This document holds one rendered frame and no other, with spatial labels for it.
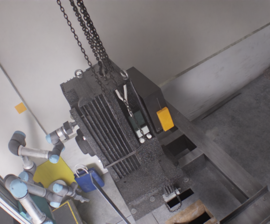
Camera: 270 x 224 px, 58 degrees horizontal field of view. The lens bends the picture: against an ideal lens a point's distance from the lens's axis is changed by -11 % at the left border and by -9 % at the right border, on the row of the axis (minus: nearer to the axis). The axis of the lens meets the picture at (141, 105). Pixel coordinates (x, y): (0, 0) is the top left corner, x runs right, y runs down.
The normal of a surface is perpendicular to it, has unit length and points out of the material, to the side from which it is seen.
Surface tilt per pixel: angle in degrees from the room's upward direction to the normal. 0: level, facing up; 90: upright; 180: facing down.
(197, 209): 90
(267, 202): 0
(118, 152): 90
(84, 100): 90
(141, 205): 0
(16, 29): 90
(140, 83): 0
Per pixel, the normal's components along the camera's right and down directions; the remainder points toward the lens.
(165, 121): 0.40, 0.42
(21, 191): 0.73, 0.00
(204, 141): -0.33, -0.76
